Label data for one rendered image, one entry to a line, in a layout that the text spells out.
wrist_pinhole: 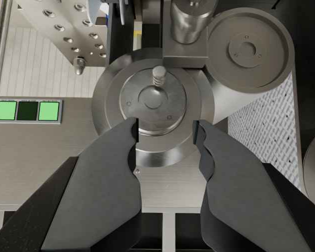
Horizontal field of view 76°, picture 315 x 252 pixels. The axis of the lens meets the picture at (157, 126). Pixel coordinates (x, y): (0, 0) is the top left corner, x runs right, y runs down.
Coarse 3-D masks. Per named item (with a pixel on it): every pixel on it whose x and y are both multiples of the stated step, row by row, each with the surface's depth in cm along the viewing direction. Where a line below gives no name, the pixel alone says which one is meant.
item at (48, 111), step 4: (40, 104) 57; (44, 104) 57; (48, 104) 57; (52, 104) 57; (56, 104) 57; (40, 108) 57; (44, 108) 57; (48, 108) 57; (52, 108) 57; (56, 108) 57; (40, 112) 57; (44, 112) 57; (48, 112) 57; (52, 112) 57; (56, 112) 57; (40, 116) 57; (44, 116) 57; (48, 116) 57; (52, 116) 57; (56, 116) 57
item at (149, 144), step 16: (144, 64) 25; (160, 64) 25; (112, 80) 24; (192, 80) 24; (112, 96) 24; (192, 96) 24; (112, 112) 24; (192, 112) 24; (176, 128) 23; (144, 144) 23; (160, 144) 23; (176, 144) 23
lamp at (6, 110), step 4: (0, 104) 57; (4, 104) 57; (8, 104) 57; (12, 104) 57; (0, 108) 57; (4, 108) 57; (8, 108) 57; (12, 108) 57; (0, 112) 57; (4, 112) 57; (8, 112) 57; (12, 112) 57; (0, 116) 57; (4, 116) 57; (8, 116) 57; (12, 116) 57
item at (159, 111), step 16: (128, 80) 22; (144, 80) 22; (176, 80) 23; (128, 96) 22; (144, 96) 22; (160, 96) 22; (176, 96) 22; (128, 112) 22; (144, 112) 22; (160, 112) 22; (176, 112) 22; (144, 128) 22; (160, 128) 22
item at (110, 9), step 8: (112, 8) 28; (112, 16) 28; (112, 24) 28; (120, 24) 34; (128, 24) 43; (112, 32) 28; (120, 32) 34; (128, 32) 43; (112, 40) 28; (120, 40) 34; (128, 40) 44; (112, 48) 28; (120, 48) 34; (128, 48) 44; (112, 56) 28
